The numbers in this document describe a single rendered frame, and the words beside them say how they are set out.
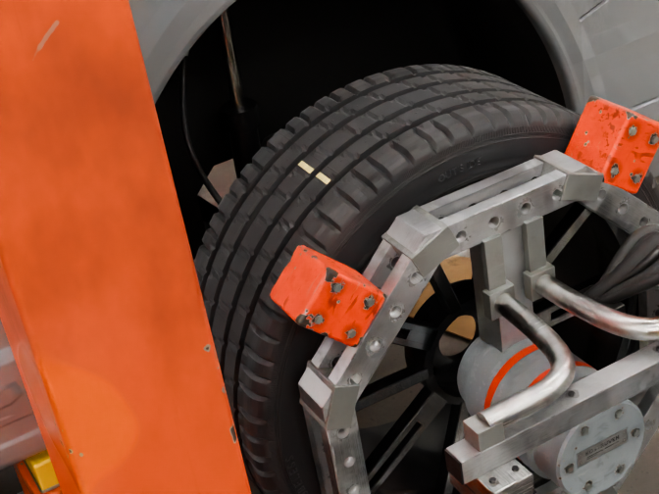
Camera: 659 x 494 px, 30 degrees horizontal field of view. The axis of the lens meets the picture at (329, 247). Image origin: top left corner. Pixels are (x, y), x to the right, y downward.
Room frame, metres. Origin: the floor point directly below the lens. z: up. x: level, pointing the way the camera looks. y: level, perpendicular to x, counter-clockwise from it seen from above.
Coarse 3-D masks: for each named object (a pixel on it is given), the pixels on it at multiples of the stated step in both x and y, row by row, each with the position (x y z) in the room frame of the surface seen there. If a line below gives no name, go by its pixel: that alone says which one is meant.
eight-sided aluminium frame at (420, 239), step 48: (480, 192) 1.23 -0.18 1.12; (528, 192) 1.21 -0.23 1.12; (576, 192) 1.23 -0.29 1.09; (624, 192) 1.26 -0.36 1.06; (384, 240) 1.19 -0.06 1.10; (432, 240) 1.15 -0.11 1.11; (480, 240) 1.18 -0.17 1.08; (384, 288) 1.14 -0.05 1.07; (384, 336) 1.12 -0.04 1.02; (336, 384) 1.10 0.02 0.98; (336, 432) 1.09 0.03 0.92; (336, 480) 1.09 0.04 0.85; (624, 480) 1.26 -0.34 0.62
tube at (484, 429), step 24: (504, 288) 1.17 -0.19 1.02; (504, 312) 1.15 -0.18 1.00; (528, 312) 1.13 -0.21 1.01; (528, 336) 1.10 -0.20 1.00; (552, 336) 1.07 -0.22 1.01; (552, 360) 1.04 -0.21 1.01; (552, 384) 1.00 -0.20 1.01; (504, 408) 0.97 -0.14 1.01; (528, 408) 0.97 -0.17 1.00; (480, 432) 0.95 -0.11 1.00
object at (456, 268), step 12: (444, 264) 2.84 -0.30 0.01; (456, 264) 2.83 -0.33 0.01; (468, 264) 2.82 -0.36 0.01; (456, 276) 2.77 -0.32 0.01; (468, 276) 2.76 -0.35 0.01; (432, 288) 2.73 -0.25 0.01; (420, 300) 2.68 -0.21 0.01; (456, 324) 2.55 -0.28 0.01; (468, 324) 2.54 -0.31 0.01; (468, 336) 2.49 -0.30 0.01
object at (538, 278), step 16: (528, 224) 1.20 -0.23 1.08; (528, 240) 1.20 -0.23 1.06; (528, 256) 1.20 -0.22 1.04; (544, 256) 1.21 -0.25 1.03; (528, 272) 1.20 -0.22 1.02; (544, 272) 1.20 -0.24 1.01; (528, 288) 1.19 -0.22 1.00; (544, 288) 1.18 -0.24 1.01; (560, 288) 1.16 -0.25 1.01; (560, 304) 1.15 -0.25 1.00; (576, 304) 1.13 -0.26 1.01; (592, 304) 1.12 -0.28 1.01; (592, 320) 1.11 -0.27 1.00; (608, 320) 1.09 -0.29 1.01; (624, 320) 1.08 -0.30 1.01; (640, 320) 1.07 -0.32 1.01; (656, 320) 1.07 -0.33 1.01; (624, 336) 1.08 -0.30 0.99; (640, 336) 1.06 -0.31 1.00; (656, 336) 1.06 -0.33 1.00
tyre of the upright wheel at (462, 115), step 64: (320, 128) 1.38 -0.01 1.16; (384, 128) 1.32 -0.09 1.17; (448, 128) 1.28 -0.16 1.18; (512, 128) 1.30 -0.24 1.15; (256, 192) 1.34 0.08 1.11; (320, 192) 1.26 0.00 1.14; (384, 192) 1.23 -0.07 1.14; (448, 192) 1.26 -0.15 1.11; (640, 192) 1.38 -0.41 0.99; (256, 256) 1.27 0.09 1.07; (256, 320) 1.19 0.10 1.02; (256, 384) 1.16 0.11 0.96; (256, 448) 1.15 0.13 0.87
